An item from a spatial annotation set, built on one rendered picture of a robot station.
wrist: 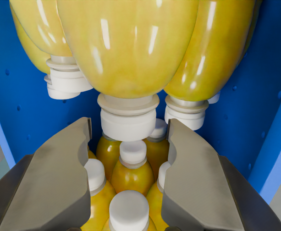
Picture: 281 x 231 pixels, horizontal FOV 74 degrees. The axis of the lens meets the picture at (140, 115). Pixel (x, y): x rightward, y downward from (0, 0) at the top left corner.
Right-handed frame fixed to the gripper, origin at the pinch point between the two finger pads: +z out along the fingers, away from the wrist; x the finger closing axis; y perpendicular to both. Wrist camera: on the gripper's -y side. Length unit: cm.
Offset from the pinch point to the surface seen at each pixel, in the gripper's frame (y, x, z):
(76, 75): -2.2, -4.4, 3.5
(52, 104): 5.1, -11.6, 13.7
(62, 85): -1.3, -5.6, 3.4
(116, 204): 9.8, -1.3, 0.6
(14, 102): 2.5, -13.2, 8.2
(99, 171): 9.8, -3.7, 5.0
